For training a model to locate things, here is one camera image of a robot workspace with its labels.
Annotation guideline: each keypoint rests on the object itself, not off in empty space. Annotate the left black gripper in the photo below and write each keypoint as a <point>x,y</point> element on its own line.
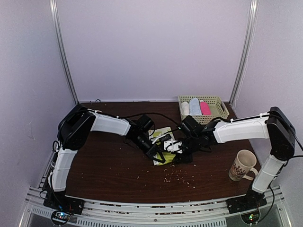
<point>152,151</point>

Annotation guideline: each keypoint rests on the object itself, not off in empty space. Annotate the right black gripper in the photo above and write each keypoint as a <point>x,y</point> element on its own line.
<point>181,159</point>

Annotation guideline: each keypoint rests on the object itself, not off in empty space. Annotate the green patterned towel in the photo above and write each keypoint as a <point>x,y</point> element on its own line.
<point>155,133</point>

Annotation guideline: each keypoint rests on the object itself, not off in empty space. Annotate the pink towel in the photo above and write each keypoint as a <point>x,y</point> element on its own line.
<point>205,109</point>

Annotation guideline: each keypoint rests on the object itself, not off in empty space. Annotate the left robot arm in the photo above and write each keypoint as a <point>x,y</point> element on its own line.
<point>73,132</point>

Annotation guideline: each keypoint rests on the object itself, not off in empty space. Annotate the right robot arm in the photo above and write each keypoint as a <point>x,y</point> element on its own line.
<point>272,125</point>

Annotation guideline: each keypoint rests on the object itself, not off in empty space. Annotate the white rolled towel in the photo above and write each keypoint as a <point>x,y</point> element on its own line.
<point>185,108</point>

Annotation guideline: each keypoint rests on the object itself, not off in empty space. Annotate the light blue rolled towel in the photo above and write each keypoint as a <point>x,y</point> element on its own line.
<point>194,106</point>

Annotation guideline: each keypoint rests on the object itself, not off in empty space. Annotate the green plastic basket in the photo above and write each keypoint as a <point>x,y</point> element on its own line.
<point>217,106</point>

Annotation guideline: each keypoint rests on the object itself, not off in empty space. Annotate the cream mug red pattern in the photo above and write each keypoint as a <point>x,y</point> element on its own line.
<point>243,166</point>

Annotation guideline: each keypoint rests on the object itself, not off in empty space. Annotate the right circuit board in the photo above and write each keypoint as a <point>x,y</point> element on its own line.
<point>250,217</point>

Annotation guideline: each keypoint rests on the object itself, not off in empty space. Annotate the circuit board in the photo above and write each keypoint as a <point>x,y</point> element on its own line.
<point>60,218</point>
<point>250,217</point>

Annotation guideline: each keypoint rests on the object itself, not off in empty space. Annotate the left circuit board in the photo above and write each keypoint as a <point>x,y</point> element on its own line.
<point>60,218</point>

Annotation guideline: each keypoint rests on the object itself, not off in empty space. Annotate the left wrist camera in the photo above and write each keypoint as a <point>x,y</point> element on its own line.
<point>162,138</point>

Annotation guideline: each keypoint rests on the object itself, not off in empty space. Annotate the aluminium front rail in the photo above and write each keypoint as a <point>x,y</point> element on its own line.
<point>209,213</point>

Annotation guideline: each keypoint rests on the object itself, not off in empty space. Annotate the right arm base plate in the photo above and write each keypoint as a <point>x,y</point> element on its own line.
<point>245,203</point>

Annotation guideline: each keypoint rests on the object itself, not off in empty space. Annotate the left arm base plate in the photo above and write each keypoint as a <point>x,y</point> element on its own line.
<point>66,204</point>

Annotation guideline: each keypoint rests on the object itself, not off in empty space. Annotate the right aluminium corner post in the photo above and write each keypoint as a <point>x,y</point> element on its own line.
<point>245,53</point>

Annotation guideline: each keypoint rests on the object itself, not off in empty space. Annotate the aluminium corner post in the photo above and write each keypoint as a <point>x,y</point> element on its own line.
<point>245,53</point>
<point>63,56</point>

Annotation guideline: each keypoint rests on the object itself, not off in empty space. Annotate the left aluminium corner post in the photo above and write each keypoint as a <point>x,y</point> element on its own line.
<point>63,56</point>

